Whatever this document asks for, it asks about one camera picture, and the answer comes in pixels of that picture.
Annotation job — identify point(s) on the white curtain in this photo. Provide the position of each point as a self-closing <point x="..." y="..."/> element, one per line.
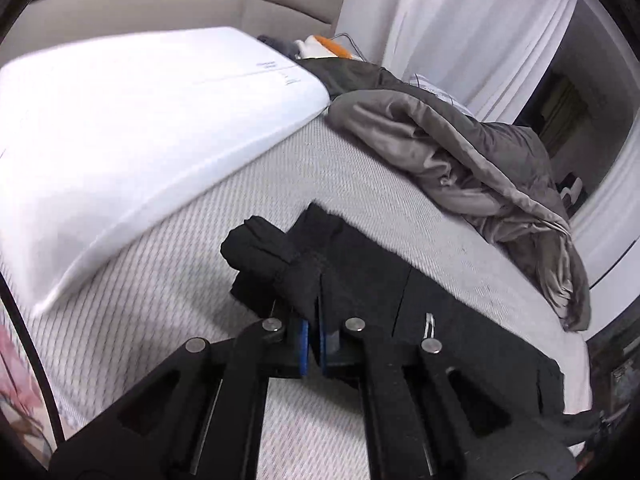
<point x="492" y="56"/>

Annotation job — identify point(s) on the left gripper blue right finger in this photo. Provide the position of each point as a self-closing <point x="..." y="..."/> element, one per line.
<point x="360" y="354"/>

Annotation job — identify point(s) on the dark wooden doorway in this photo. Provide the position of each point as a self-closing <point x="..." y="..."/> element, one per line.
<point x="584" y="106"/>

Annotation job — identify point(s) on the grey crumpled blanket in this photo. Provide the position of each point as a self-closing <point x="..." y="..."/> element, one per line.
<point x="497" y="176"/>

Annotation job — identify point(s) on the black pants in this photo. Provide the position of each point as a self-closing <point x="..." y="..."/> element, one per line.
<point x="327" y="271"/>

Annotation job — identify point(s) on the white pillow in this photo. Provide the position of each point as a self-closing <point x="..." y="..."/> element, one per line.
<point x="103" y="138"/>

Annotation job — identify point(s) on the orange white item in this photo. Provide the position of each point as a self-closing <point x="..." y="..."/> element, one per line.
<point x="321" y="47"/>

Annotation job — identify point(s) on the white patterned mattress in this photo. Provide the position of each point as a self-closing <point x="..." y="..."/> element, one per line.
<point x="474" y="431"/>

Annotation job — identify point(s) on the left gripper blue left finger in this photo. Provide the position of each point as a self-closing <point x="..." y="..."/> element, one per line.
<point x="230" y="393"/>

